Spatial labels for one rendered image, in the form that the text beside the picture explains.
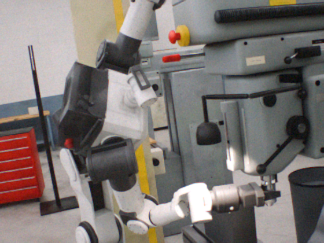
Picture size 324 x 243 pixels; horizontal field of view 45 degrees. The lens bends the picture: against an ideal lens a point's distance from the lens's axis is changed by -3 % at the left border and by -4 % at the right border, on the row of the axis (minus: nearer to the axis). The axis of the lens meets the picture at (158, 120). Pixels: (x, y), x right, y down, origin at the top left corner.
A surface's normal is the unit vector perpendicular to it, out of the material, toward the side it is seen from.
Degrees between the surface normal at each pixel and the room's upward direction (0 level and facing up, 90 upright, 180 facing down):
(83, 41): 90
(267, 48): 90
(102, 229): 81
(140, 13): 103
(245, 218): 90
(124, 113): 58
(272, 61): 90
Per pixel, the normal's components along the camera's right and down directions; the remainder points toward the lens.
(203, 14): -0.54, 0.20
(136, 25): 0.10, 0.35
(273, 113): 0.30, 0.10
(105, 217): 0.65, 0.11
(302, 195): -0.78, 0.26
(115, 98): 0.47, -0.49
